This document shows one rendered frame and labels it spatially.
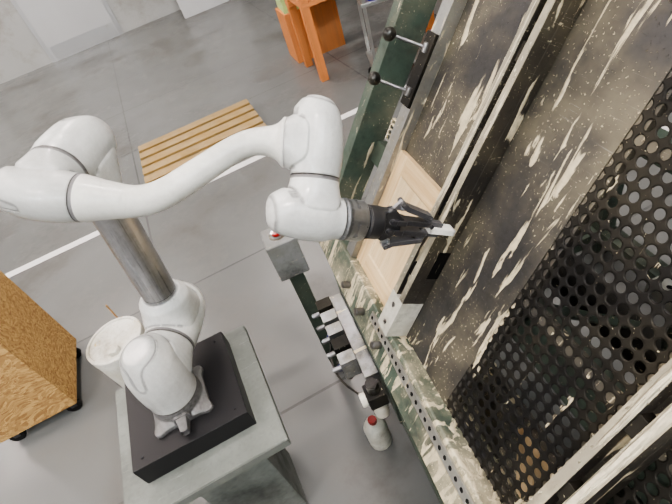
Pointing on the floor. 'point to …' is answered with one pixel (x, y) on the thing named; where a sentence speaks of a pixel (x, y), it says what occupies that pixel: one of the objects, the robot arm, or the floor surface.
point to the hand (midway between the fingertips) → (439, 228)
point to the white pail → (112, 344)
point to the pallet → (241, 112)
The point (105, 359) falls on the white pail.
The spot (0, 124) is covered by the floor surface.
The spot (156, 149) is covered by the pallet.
